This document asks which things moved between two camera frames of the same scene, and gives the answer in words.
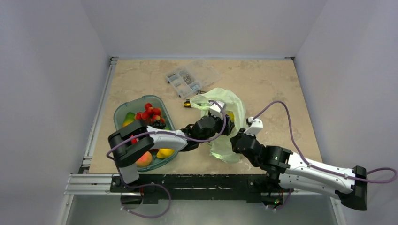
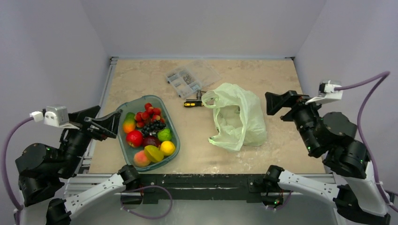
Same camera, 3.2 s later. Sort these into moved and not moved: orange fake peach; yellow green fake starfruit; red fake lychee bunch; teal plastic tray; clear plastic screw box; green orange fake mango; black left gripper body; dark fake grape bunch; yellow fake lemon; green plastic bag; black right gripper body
Moved: black right gripper body; yellow green fake starfruit; green plastic bag; black left gripper body
Not moved: teal plastic tray; clear plastic screw box; yellow fake lemon; green orange fake mango; orange fake peach; red fake lychee bunch; dark fake grape bunch
